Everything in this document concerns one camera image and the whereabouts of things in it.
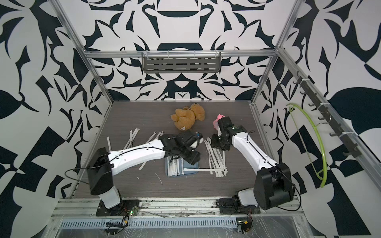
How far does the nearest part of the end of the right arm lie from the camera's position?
607 millimetres

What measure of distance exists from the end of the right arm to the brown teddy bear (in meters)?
0.25

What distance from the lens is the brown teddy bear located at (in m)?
0.98
